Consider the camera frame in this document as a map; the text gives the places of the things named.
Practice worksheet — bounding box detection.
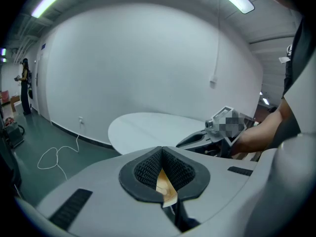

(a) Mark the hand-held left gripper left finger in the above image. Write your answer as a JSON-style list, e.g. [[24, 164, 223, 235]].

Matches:
[[37, 146, 182, 233]]

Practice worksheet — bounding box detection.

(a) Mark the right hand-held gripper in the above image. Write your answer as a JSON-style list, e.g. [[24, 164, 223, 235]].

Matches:
[[175, 106, 255, 158]]

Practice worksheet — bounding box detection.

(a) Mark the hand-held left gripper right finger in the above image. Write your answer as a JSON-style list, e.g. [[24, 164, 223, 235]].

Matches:
[[162, 146, 258, 225]]

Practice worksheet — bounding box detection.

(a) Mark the person's right forearm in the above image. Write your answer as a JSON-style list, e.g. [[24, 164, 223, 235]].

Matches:
[[232, 99, 291, 156]]

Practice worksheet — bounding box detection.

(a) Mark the white kidney-shaped desk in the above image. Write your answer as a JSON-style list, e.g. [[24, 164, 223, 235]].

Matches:
[[108, 112, 262, 161]]

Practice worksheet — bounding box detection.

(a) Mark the white door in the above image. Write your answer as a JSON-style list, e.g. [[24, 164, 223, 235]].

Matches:
[[36, 50, 53, 123]]

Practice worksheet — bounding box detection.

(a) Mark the person's black clothing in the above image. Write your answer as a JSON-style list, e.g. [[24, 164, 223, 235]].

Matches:
[[281, 16, 316, 153]]

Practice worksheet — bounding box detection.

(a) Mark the cardboard box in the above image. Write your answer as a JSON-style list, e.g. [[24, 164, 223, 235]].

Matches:
[[9, 95, 22, 112]]

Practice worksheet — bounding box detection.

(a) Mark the white floor cable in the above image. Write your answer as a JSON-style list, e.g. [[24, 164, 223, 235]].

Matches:
[[37, 134, 81, 181]]

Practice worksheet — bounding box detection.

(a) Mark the white wall conduit box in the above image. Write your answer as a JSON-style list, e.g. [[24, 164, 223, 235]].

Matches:
[[209, 0, 221, 90]]

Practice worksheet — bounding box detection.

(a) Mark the grey floor machine with hose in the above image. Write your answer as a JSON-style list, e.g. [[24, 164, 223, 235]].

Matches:
[[3, 117, 26, 149]]

